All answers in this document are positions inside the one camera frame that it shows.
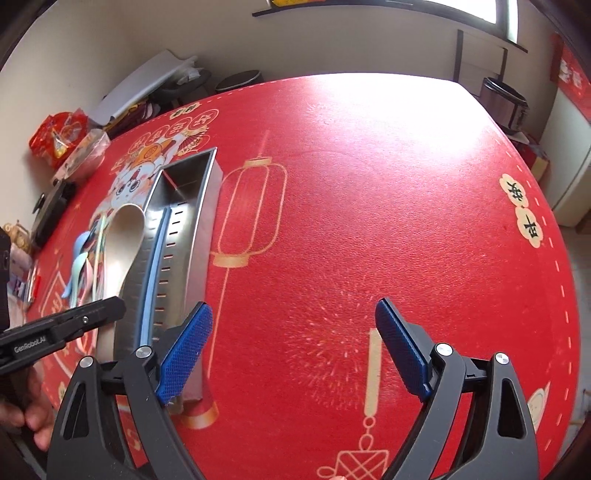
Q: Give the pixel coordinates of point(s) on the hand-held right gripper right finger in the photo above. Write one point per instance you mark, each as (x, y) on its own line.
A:
(401, 350)

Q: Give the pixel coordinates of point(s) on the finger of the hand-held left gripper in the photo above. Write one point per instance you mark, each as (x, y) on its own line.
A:
(92, 316)

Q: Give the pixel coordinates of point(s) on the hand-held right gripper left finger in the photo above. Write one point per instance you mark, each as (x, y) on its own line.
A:
(184, 355)

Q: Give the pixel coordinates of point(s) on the pink spoon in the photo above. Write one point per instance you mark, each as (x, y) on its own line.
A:
(87, 279)

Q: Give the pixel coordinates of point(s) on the blue spoon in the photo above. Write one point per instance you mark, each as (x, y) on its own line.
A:
(79, 244)

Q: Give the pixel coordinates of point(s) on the blue chopstick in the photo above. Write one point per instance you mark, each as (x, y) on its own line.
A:
(154, 267)

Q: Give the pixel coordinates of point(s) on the beige spoon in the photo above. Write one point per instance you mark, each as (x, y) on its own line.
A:
(124, 230)

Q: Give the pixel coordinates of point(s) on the stainless steel utensil tray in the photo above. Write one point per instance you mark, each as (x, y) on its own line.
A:
(184, 258)

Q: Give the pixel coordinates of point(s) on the person's left hand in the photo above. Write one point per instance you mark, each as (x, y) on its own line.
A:
(39, 415)

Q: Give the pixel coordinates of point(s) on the black flat appliance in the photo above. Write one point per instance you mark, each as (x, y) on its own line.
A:
(51, 212)

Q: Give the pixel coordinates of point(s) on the red printed table mat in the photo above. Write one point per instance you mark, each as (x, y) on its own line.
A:
(346, 207)

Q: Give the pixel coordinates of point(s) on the plastic-covered bowl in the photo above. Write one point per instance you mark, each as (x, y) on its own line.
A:
(85, 154)

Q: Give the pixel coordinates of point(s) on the red snack bag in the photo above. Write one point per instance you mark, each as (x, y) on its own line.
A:
(55, 136)

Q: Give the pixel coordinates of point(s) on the cardboard box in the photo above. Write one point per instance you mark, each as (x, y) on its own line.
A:
(535, 159)

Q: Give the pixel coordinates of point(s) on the white cabinet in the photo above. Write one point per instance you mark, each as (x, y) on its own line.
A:
(572, 175)

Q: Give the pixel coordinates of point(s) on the red printed cloth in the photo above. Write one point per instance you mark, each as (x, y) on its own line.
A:
(575, 78)

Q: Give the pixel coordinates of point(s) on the window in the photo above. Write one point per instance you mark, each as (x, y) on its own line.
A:
(461, 11)

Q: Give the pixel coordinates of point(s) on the dark window sill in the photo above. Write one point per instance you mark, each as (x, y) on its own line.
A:
(369, 7)

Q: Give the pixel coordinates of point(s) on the yellow packet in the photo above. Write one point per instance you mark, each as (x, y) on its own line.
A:
(291, 2)

